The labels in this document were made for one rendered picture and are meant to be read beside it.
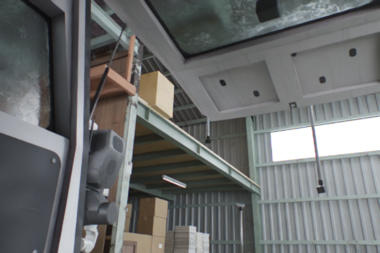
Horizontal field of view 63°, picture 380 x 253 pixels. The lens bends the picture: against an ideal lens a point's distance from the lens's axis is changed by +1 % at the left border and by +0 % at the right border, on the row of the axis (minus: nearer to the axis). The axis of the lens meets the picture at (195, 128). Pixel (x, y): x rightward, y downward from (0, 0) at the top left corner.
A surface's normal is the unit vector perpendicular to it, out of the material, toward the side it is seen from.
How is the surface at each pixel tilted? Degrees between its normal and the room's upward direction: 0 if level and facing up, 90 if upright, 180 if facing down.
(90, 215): 113
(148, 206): 90
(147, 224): 90
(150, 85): 90
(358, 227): 90
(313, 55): 166
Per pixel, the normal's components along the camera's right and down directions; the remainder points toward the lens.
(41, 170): 0.90, -0.15
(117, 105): -0.44, -0.35
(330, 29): -0.04, 0.91
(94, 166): -0.20, -0.38
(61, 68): -0.43, -0.02
